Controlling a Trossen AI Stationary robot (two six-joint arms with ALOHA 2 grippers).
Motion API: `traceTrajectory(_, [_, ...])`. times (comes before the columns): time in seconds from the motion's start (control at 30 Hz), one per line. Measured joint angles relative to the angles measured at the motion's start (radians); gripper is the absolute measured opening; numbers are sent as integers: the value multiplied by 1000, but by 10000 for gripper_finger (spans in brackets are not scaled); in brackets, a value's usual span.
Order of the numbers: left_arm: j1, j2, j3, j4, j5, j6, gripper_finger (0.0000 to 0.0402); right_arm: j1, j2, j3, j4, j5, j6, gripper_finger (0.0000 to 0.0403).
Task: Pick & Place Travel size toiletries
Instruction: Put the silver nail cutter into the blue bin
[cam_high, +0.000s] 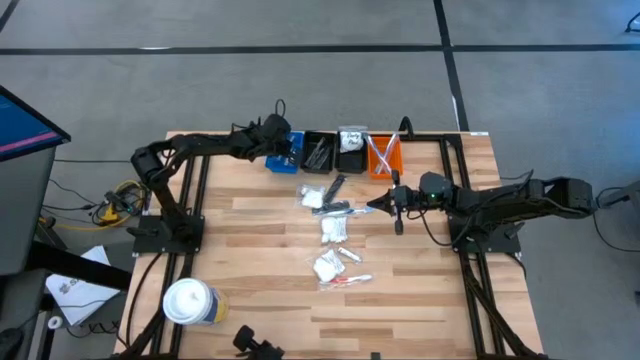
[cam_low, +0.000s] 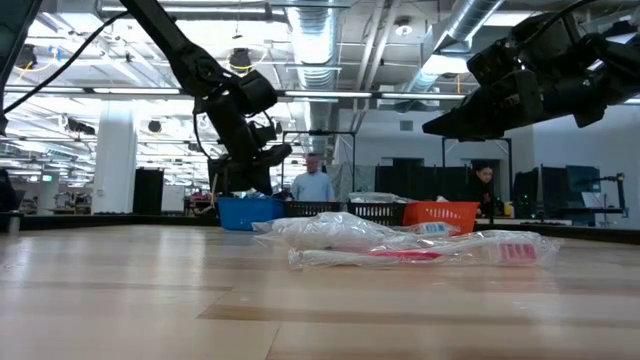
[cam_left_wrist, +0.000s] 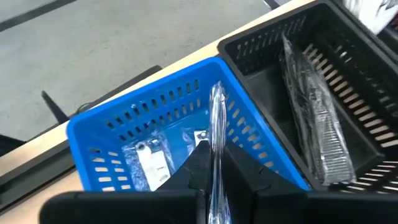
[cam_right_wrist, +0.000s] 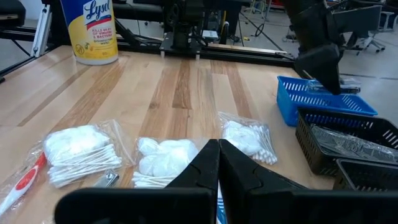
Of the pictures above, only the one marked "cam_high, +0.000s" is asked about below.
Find bagged blue toothbrush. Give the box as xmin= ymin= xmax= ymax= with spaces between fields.
xmin=367 ymin=133 xmax=396 ymax=176
xmin=319 ymin=205 xmax=375 ymax=218
xmin=373 ymin=132 xmax=402 ymax=176

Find monitor with blue screen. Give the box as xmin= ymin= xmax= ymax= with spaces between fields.
xmin=0 ymin=84 xmax=72 ymax=277

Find bagged red toothbrush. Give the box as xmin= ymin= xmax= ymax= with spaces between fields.
xmin=318 ymin=272 xmax=374 ymax=292

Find black floor cable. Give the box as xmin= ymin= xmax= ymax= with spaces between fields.
xmin=592 ymin=185 xmax=640 ymax=254

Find white printed paper sheet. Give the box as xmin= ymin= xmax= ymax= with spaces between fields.
xmin=44 ymin=244 xmax=122 ymax=327

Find yellow cable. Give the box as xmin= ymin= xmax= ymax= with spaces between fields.
xmin=97 ymin=178 xmax=151 ymax=227

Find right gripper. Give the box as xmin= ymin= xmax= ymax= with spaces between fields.
xmin=366 ymin=170 xmax=420 ymax=236

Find bagged white puff black print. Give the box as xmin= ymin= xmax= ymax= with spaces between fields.
xmin=337 ymin=125 xmax=370 ymax=154

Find black plastic bin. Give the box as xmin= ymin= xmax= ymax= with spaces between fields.
xmin=332 ymin=131 xmax=367 ymax=175
xmin=299 ymin=130 xmax=335 ymax=175

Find bagged white cotton pads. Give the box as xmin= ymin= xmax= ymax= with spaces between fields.
xmin=311 ymin=248 xmax=348 ymax=284

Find bagged cotton swabs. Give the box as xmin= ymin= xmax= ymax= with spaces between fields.
xmin=319 ymin=215 xmax=350 ymax=246

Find black right camera cable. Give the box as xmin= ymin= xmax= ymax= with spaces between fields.
xmin=407 ymin=207 xmax=456 ymax=247

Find bagged black comb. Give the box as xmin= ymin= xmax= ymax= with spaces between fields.
xmin=314 ymin=139 xmax=334 ymax=171
xmin=311 ymin=199 xmax=352 ymax=218
xmin=305 ymin=137 xmax=329 ymax=170
xmin=322 ymin=173 xmax=348 ymax=206

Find black knobbed mount device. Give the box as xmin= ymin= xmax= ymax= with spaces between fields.
xmin=232 ymin=324 xmax=287 ymax=360

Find black stand frame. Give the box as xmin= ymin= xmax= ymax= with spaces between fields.
xmin=0 ymin=239 xmax=134 ymax=360

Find blue plastic bin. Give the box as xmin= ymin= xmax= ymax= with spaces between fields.
xmin=264 ymin=129 xmax=305 ymax=176

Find black aluminium table frame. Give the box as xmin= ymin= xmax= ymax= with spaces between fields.
xmin=112 ymin=130 xmax=549 ymax=360

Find bagged cotton balls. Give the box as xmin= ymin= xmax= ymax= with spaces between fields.
xmin=296 ymin=183 xmax=327 ymax=211

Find orange plastic bin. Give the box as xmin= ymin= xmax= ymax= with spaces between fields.
xmin=366 ymin=134 xmax=404 ymax=181

